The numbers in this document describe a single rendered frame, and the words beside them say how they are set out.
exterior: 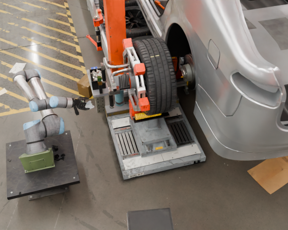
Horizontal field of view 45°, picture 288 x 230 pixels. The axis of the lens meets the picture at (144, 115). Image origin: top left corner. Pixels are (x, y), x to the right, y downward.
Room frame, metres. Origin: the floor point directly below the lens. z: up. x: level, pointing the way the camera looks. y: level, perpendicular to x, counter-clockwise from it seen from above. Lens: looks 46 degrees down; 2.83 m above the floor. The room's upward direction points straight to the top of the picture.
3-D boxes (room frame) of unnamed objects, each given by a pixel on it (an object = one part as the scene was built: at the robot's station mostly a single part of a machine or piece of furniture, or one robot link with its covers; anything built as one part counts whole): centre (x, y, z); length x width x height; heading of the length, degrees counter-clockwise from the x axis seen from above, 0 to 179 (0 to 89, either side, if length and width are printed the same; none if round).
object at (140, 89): (2.33, 0.09, 0.85); 0.54 x 0.07 x 0.54; 15
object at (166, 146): (2.34, -0.08, 0.13); 0.50 x 0.36 x 0.10; 15
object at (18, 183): (1.86, 0.92, 0.15); 0.60 x 0.60 x 0.30; 16
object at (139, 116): (2.24, -0.04, 0.51); 0.29 x 0.06 x 0.06; 105
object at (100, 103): (2.82, 0.49, 0.21); 0.10 x 0.10 x 0.42; 15
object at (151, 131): (2.37, -0.07, 0.32); 0.40 x 0.30 x 0.28; 15
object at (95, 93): (2.79, 0.48, 0.44); 0.43 x 0.17 x 0.03; 15
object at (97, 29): (3.90, 0.60, 0.30); 0.09 x 0.05 x 0.50; 15
